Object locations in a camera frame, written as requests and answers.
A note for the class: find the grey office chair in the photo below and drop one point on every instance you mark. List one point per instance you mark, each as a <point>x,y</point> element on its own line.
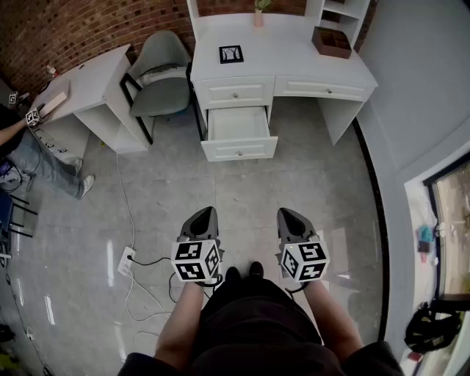
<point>159,97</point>

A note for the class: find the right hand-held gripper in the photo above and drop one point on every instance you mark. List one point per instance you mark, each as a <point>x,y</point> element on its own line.
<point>306,259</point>

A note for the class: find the white desk with hutch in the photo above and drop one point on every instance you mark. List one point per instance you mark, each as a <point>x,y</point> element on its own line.
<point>279,55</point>

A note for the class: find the black framed square picture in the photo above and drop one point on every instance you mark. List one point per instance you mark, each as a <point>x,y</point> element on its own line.
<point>231,54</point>

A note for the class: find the black bag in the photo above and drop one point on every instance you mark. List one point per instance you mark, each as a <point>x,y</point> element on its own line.
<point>427,330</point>

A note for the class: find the white closed square-front drawer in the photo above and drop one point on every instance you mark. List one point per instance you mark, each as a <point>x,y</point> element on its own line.
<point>235,92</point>

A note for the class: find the person's right black shoe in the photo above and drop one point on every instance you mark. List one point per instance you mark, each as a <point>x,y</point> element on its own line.
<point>256,270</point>

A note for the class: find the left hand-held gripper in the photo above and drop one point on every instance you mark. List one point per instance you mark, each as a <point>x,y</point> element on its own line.
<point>196,257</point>

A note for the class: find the brown wooden organizer box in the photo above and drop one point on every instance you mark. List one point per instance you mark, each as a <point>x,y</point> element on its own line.
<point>330,47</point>

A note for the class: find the white bottom drawer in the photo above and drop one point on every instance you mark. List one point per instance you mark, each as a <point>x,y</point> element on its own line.
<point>236,126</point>

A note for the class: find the person's right forearm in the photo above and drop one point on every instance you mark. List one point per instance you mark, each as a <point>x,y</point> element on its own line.
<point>332,319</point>

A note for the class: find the small blue packet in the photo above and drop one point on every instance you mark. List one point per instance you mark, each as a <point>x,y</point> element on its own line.
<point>426,235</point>

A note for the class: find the white power strip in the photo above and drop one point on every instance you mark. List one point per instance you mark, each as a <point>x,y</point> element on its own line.
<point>126,260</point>

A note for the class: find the person's black trousers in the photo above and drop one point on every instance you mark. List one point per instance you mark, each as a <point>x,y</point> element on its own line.
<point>257,330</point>

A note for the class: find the person's left black shoe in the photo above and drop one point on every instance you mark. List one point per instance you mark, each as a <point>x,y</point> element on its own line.
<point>232,274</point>

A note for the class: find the black framed window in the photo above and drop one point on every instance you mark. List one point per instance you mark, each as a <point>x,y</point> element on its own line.
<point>451,235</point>

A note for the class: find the light wooden block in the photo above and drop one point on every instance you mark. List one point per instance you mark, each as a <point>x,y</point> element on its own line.
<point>54,102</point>

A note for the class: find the pink vase with plant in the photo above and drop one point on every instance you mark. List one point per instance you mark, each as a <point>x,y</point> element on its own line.
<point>259,16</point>

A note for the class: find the blue chair with black legs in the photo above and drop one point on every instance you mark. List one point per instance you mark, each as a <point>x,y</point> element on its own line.
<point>7,213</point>

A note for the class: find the white closed wide drawer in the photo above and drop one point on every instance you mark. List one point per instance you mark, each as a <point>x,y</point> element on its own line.
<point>323,88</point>

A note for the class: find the person's left forearm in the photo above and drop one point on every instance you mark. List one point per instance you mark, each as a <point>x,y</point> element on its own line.
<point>181,323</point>

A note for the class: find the person's black shoe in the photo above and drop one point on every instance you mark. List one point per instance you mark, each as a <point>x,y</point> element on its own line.
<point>232,274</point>
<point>256,270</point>

